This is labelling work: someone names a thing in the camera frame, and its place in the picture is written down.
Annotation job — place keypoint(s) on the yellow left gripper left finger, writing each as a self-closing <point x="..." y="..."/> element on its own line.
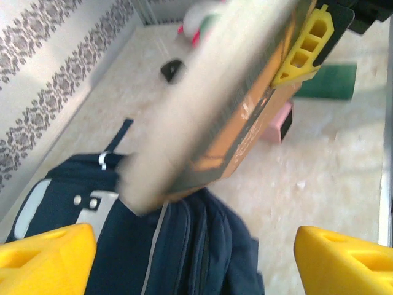
<point x="46" y="264"/>

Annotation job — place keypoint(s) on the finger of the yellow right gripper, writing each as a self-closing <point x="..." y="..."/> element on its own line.
<point x="298" y="71"/>

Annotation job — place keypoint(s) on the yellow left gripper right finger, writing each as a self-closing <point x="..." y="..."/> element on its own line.
<point x="344" y="267"/>

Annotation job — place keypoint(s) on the green pencil case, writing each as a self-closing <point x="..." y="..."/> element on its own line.
<point x="331" y="83"/>

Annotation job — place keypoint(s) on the small pink box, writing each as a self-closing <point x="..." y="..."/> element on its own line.
<point x="273" y="126"/>

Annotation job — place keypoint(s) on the brown paperback book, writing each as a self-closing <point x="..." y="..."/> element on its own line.
<point x="251" y="123"/>

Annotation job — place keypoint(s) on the navy blue backpack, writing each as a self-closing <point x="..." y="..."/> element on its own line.
<point x="184" y="246"/>

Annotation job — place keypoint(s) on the white pink green plush toy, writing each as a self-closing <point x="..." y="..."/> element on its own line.
<point x="196" y="18"/>

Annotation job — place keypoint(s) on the black computer mouse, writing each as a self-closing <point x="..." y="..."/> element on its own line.
<point x="172" y="70"/>

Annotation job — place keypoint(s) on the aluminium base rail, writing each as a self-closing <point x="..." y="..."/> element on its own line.
<point x="387" y="169"/>

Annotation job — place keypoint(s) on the aluminium frame post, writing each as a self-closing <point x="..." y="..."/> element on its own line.
<point x="147" y="12"/>

